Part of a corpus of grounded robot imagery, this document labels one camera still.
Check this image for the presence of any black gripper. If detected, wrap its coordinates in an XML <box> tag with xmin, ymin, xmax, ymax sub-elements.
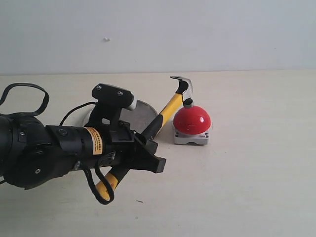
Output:
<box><xmin>81</xmin><ymin>120</ymin><xmax>166</xmax><ymax>173</ymax></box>

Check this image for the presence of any yellow black claw hammer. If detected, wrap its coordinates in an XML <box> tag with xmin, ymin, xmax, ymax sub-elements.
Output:
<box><xmin>93</xmin><ymin>76</ymin><xmax>193</xmax><ymax>205</ymax></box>

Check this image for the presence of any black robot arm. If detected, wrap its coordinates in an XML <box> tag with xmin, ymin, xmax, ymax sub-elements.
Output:
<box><xmin>0</xmin><ymin>116</ymin><xmax>166</xmax><ymax>190</ymax></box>

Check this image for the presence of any red dome push button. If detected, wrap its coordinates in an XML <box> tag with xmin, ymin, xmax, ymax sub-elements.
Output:
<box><xmin>172</xmin><ymin>106</ymin><xmax>212</xmax><ymax>145</ymax></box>

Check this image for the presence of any round stainless steel plate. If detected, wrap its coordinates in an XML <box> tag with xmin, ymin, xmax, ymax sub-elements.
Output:
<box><xmin>81</xmin><ymin>100</ymin><xmax>158</xmax><ymax>133</ymax></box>

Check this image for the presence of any black cable loop lower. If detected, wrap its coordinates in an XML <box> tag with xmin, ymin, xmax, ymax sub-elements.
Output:
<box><xmin>83</xmin><ymin>153</ymin><xmax>116</xmax><ymax>205</ymax></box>

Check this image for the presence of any black cable loop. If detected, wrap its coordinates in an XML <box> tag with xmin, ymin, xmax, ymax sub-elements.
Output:
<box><xmin>83</xmin><ymin>153</ymin><xmax>116</xmax><ymax>205</ymax></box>
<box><xmin>0</xmin><ymin>83</ymin><xmax>50</xmax><ymax>117</ymax></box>

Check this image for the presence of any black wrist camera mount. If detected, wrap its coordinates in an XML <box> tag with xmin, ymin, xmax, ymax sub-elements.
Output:
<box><xmin>87</xmin><ymin>83</ymin><xmax>137</xmax><ymax>130</ymax></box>

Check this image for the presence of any black cable loop upper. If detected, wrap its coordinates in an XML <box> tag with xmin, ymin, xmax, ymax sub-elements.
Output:
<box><xmin>0</xmin><ymin>83</ymin><xmax>50</xmax><ymax>117</ymax></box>

